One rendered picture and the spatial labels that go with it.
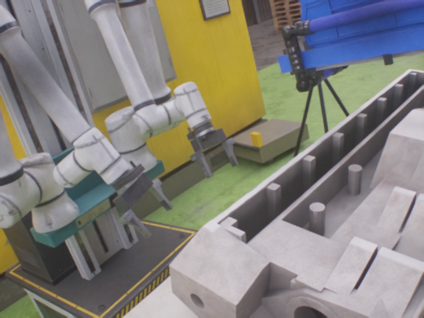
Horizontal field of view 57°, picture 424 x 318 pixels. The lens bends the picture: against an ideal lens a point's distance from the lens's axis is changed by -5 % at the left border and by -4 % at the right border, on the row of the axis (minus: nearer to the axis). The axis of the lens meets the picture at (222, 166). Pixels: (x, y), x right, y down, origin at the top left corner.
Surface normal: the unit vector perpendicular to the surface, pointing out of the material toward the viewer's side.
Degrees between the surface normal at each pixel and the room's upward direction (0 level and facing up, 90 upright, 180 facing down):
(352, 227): 10
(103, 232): 90
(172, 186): 90
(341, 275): 22
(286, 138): 90
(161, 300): 0
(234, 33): 90
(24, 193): 100
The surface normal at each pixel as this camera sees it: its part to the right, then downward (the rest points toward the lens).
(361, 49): -0.66, 0.44
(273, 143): 0.55, 0.19
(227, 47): 0.71, 0.11
